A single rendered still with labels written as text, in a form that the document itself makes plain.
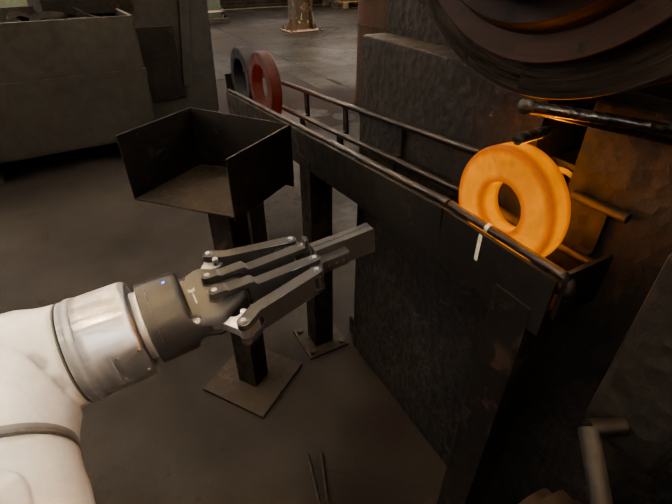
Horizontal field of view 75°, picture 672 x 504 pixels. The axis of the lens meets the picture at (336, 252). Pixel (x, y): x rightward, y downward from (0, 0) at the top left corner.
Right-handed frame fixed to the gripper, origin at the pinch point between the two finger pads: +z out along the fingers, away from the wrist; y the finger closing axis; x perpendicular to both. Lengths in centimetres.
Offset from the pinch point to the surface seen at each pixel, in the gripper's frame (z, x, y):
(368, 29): 161, -32, -253
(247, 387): -10, -73, -47
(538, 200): 22.7, 0.4, 5.4
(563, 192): 24.9, 1.2, 6.7
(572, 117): 17.0, 12.9, 10.8
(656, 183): 31.1, 2.9, 12.6
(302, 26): 287, -92, -648
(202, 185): -5, -15, -55
